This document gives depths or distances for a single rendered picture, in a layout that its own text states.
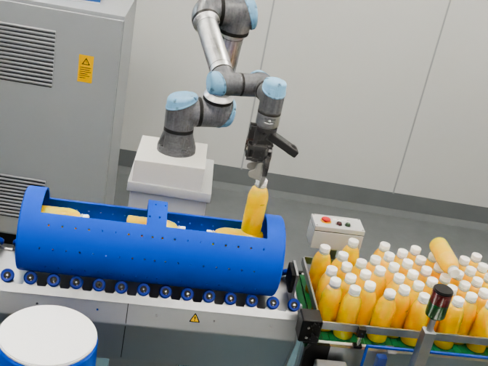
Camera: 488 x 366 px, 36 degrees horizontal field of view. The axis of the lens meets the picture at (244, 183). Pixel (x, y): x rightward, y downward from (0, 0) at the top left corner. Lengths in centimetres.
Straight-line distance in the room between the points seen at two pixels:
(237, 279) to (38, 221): 67
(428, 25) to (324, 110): 90
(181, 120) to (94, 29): 120
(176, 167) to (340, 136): 278
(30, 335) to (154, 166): 89
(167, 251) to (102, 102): 171
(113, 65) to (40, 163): 71
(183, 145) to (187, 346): 76
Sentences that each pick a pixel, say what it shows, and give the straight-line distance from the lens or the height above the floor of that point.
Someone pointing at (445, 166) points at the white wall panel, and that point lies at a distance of 572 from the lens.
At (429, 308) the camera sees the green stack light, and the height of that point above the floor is 119.
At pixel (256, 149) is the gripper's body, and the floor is 151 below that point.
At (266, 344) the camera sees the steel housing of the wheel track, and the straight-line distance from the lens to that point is 273.
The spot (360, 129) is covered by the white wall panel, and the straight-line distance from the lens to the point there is 548.
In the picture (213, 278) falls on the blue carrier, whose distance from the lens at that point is 254.
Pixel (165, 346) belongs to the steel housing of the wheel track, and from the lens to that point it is 275.
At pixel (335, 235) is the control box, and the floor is 107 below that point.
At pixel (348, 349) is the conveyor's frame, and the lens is 267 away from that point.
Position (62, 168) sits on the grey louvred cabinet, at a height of 56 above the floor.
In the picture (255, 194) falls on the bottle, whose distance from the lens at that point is 250.
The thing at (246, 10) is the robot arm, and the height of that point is 184.
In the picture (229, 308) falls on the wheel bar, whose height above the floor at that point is 93.
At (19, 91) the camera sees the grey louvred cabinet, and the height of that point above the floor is 97.
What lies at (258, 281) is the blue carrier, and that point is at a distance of 256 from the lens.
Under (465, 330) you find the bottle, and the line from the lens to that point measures 283.
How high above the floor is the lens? 245
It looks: 26 degrees down
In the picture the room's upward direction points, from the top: 11 degrees clockwise
